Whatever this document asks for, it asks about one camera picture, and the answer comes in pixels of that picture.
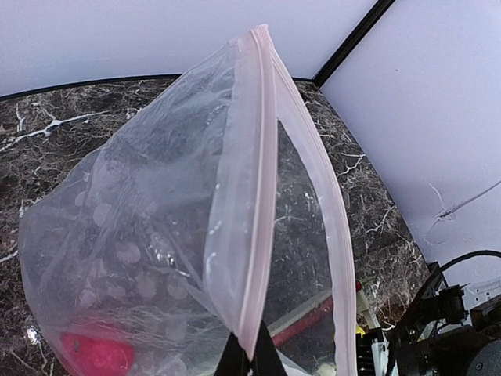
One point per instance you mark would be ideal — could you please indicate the clear zip top bag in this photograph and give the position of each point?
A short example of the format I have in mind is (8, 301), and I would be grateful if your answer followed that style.
(214, 208)

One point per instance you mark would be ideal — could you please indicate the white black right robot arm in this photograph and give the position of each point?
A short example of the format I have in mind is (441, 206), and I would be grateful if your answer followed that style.
(448, 331)

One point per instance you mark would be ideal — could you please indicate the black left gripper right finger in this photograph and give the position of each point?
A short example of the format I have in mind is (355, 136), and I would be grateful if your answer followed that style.
(266, 361)

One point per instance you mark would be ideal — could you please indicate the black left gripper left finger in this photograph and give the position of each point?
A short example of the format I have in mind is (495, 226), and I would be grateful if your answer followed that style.
(234, 361)

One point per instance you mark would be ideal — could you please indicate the red chili pepper toy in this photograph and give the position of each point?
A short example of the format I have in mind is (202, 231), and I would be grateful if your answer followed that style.
(303, 323)

